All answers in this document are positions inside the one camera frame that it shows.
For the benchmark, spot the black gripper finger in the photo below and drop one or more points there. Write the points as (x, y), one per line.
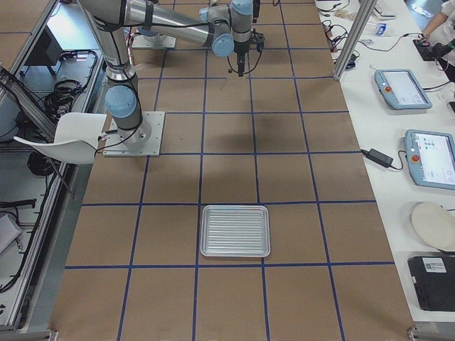
(240, 64)

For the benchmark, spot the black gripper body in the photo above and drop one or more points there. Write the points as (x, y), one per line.
(241, 49)

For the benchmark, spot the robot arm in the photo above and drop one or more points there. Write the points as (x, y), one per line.
(123, 26)

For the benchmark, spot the silver ribbed metal tray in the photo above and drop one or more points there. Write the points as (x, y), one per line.
(235, 231)

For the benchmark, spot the black power adapter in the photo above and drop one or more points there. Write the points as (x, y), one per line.
(378, 157)

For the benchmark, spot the far blue teach pendant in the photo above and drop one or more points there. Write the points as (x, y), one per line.
(401, 90)

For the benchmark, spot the blue teach pendant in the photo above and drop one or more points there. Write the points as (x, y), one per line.
(430, 158)
(401, 90)

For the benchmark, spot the white plastic chair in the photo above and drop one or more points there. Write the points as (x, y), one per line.
(75, 139)

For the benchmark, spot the black controller on desk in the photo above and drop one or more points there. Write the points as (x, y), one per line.
(427, 51)

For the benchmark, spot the person at desk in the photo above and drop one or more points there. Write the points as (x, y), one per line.
(440, 34)

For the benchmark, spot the near blue teach pendant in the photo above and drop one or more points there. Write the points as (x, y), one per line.
(430, 158)

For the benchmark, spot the round beige plate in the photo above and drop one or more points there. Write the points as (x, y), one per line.
(434, 225)

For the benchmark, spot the black box with label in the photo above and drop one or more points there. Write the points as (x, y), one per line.
(433, 279)

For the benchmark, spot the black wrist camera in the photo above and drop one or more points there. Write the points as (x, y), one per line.
(258, 40)

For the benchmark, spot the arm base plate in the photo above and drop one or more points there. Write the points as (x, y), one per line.
(145, 142)
(157, 42)

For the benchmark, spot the aluminium frame post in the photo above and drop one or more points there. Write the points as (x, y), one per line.
(361, 19)

